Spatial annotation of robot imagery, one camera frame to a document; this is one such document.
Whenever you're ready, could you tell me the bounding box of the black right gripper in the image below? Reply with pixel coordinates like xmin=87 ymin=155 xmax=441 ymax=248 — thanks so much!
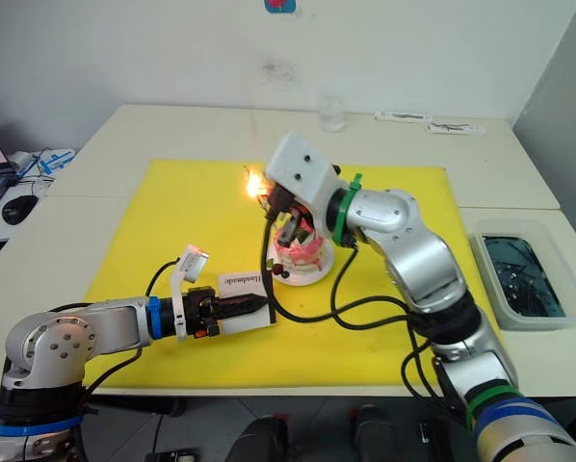
xmin=261 ymin=184 xmax=316 ymax=244

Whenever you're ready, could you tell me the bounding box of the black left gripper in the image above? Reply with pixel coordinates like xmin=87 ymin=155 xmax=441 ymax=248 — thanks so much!
xmin=181 ymin=286 xmax=271 ymax=341

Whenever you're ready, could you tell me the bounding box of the burning match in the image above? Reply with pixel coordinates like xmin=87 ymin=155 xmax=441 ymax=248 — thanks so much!
xmin=243 ymin=165 xmax=272 ymax=209

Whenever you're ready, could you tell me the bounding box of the white Handmade matchbox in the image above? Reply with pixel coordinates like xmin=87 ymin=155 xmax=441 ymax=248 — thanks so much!
xmin=218 ymin=271 xmax=277 ymax=336

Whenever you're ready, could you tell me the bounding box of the dark berry cake decoration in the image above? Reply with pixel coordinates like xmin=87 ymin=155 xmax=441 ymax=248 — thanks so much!
xmin=266 ymin=258 xmax=292 ymax=280

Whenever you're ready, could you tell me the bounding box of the pink frosted cake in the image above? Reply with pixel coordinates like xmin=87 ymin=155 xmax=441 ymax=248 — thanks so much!
xmin=274 ymin=224 xmax=327 ymax=275

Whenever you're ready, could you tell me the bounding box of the white cake plate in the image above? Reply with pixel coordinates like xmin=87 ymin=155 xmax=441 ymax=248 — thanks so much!
xmin=268 ymin=248 xmax=336 ymax=289

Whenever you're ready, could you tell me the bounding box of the yellow foam mat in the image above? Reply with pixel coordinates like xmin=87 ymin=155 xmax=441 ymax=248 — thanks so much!
xmin=84 ymin=159 xmax=504 ymax=389

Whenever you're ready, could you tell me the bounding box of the clear glass cup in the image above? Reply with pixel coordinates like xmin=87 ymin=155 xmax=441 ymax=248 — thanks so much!
xmin=319 ymin=93 xmax=348 ymax=134

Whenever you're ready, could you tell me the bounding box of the dark rounded shape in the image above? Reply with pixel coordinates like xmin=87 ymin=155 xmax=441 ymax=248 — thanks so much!
xmin=353 ymin=403 xmax=400 ymax=462
xmin=229 ymin=416 xmax=290 ymax=462

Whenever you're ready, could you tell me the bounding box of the blue and white tool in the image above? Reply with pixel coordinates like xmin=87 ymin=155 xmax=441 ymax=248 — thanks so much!
xmin=8 ymin=146 xmax=76 ymax=183

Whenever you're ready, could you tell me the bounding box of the black computer mouse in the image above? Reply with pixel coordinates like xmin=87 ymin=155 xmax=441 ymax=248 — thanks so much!
xmin=2 ymin=194 xmax=39 ymax=225

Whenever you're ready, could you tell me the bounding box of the clear plastic water container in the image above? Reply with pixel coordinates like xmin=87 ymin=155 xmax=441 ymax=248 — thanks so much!
xmin=468 ymin=218 xmax=576 ymax=332

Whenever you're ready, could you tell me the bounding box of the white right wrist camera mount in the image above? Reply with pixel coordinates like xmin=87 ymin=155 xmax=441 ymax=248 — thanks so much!
xmin=263 ymin=132 xmax=348 ymax=233

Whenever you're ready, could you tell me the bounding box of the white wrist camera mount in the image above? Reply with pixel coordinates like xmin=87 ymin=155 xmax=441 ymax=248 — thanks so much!
xmin=263 ymin=132 xmax=348 ymax=233
xmin=170 ymin=244 xmax=211 ymax=341

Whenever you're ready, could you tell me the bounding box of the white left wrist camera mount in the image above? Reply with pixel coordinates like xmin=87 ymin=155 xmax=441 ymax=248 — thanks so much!
xmin=170 ymin=244 xmax=211 ymax=341

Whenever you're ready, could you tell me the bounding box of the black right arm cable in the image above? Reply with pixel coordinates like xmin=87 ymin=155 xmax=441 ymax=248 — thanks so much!
xmin=260 ymin=214 xmax=443 ymax=400
xmin=329 ymin=240 xmax=417 ymax=332

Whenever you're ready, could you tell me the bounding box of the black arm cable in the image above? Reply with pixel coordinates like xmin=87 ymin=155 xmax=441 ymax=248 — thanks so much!
xmin=329 ymin=240 xmax=417 ymax=332
xmin=260 ymin=214 xmax=443 ymax=400
xmin=83 ymin=258 xmax=181 ymax=400

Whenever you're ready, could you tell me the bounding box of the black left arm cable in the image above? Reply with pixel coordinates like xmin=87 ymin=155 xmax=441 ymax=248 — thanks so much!
xmin=83 ymin=258 xmax=181 ymax=400

